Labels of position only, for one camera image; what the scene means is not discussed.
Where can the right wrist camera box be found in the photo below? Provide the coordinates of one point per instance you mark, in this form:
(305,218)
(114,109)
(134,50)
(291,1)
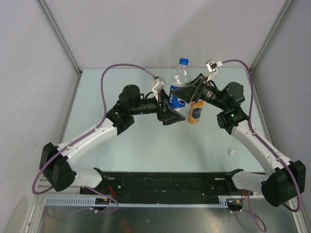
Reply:
(212,69)

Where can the right aluminium frame post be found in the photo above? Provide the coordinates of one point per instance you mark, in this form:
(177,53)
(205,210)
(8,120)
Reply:
(276,26)

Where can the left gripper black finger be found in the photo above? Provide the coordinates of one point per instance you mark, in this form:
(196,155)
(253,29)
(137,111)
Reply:
(170,116)
(164,96)

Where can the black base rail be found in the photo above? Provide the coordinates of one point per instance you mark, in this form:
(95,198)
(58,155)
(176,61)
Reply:
(166,188)

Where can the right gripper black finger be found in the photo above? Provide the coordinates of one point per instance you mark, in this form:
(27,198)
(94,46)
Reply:
(195,83)
(187,94)

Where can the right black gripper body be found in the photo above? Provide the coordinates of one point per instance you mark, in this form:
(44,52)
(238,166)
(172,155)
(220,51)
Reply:
(200,86)

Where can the clear pepsi bottle blue cap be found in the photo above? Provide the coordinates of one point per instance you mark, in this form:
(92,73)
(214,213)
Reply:
(181,76)

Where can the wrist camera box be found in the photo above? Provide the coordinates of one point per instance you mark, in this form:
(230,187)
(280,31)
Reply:
(158,84)
(212,69)

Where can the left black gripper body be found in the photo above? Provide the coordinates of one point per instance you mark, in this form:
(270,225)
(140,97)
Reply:
(160,113)

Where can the aluminium frame post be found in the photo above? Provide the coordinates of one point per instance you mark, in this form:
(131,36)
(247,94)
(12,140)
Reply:
(276,26)
(58,34)

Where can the orange drink bottle white cap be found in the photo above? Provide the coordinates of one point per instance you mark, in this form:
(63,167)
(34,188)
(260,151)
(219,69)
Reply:
(194,114)

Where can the left aluminium frame post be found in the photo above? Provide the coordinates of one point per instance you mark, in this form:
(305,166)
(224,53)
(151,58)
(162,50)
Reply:
(58,34)

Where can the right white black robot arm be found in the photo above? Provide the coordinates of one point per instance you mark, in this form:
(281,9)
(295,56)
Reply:
(284,179)

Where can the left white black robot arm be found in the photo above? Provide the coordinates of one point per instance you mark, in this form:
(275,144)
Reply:
(59,163)

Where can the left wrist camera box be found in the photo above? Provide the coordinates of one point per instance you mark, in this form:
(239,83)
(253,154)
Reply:
(158,84)

